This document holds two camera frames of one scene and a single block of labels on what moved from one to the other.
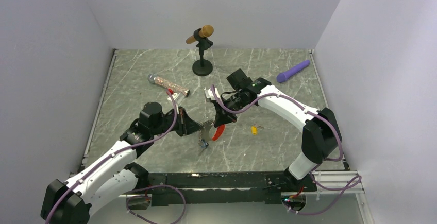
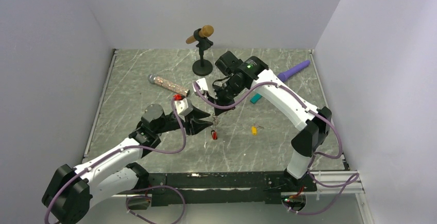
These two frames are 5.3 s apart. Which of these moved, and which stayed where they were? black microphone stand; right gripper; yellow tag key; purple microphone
Moved: right gripper
Stayed: black microphone stand; yellow tag key; purple microphone
